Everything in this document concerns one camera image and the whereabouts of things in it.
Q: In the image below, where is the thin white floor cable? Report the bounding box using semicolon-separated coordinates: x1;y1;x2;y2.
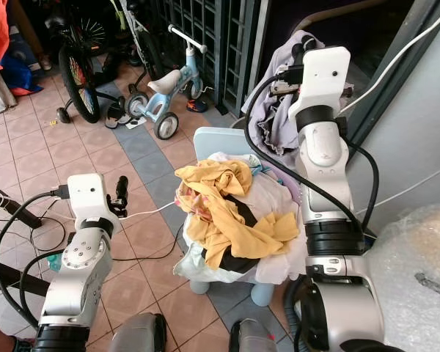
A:
0;189;181;222

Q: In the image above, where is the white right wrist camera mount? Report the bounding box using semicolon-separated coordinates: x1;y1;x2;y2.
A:
288;46;352;124

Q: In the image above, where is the white frame bicycle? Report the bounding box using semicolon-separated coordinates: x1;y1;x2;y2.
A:
109;0;164;76

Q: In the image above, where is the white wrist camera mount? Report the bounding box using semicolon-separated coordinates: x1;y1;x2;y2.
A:
288;46;352;124
64;173;107;230

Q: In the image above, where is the yellow garment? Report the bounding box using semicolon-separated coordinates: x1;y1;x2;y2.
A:
174;158;301;271

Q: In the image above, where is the light blue balance bike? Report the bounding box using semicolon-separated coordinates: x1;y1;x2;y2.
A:
125;24;210;140

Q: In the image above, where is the blue bag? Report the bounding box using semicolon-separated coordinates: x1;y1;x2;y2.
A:
0;53;43;96

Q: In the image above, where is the lavender garment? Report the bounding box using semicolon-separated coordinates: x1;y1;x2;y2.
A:
241;31;354;158

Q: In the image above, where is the dark metal gate grille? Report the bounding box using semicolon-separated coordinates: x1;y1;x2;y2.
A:
161;0;259;115

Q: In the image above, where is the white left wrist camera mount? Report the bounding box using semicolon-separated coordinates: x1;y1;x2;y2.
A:
64;173;107;230

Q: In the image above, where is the grey corrugated hose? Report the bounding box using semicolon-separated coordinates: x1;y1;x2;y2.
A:
282;275;314;352

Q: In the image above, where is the red blue shoe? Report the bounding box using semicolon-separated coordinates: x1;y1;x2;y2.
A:
186;98;210;113

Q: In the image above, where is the grey washing machine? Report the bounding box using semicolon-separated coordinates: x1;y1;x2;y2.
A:
337;0;440;235

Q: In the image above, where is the teal plastic bottle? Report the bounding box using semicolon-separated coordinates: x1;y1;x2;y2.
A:
47;252;64;273

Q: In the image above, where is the grey right robot leg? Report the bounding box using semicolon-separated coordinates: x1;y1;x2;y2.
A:
229;318;276;352

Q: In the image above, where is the white washer cable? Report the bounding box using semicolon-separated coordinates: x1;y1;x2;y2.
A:
340;2;440;116

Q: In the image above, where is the purple laundry basket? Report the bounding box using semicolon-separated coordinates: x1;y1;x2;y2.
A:
271;166;307;206

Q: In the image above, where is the pink floral cloth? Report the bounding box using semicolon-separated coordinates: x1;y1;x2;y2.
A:
175;181;204;222

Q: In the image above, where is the light blue plastic stool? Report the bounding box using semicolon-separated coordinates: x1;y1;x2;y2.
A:
187;126;314;307

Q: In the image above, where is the clear bubble wrap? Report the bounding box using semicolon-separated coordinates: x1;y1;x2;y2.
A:
367;202;440;352

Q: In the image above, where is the dark wooden table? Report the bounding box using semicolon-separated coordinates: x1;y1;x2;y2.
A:
0;192;42;294

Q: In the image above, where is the black kids bicycle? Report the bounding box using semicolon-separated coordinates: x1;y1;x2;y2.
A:
44;0;120;124

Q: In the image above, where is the black garment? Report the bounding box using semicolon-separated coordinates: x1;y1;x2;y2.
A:
220;195;279;275

